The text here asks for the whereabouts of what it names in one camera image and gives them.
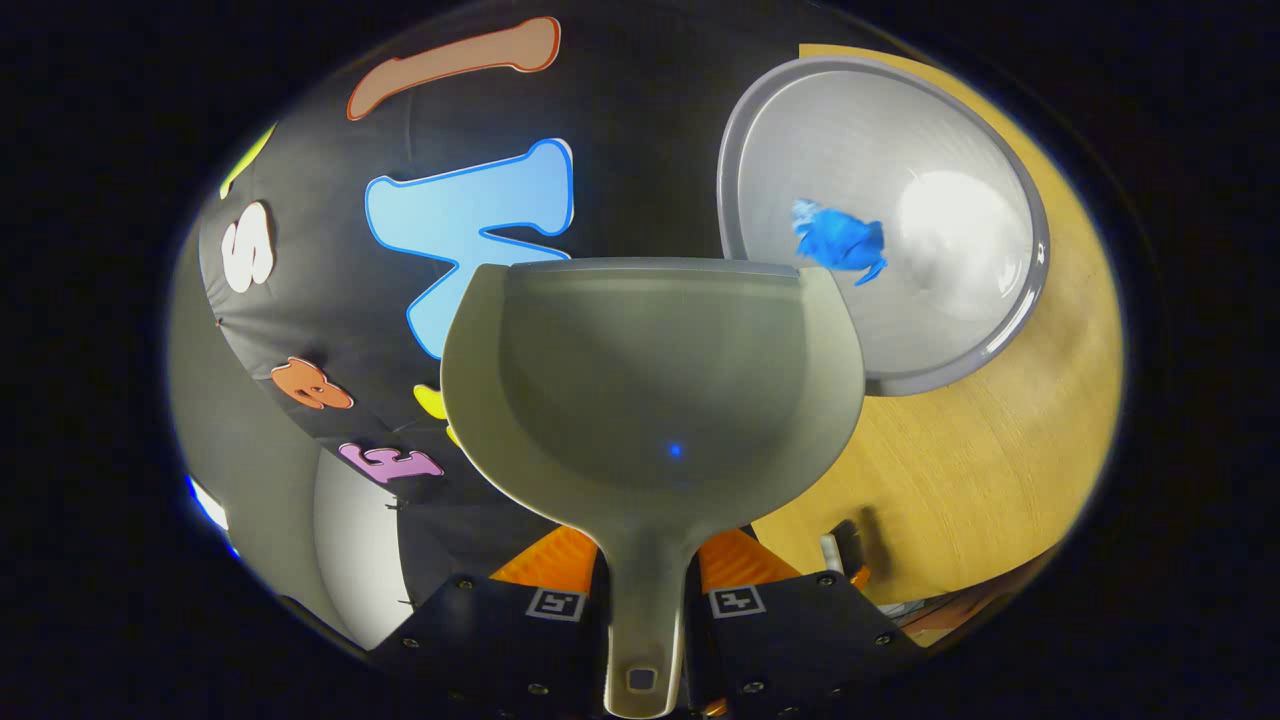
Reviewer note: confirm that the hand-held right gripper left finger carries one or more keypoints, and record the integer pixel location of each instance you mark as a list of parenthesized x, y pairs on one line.
[(500, 650)]

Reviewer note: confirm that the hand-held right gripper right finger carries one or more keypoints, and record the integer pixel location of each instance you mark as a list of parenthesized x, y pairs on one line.
[(790, 650)]

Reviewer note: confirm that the grey dustpan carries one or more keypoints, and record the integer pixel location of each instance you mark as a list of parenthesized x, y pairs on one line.
[(650, 380)]

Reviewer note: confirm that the dark blue paper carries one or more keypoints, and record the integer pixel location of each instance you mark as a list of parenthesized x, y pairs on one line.
[(845, 245)]

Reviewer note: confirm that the white ribbed garbage bin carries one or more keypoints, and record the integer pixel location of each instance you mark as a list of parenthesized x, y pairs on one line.
[(960, 250)]

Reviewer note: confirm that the light blue paper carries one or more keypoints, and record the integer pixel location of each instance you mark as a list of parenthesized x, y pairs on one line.
[(805, 210)]

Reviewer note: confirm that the wooden desktop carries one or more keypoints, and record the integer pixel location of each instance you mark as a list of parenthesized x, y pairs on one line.
[(950, 480)]

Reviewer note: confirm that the black backdrop cloth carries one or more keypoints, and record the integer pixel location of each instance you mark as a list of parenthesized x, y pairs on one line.
[(640, 150)]

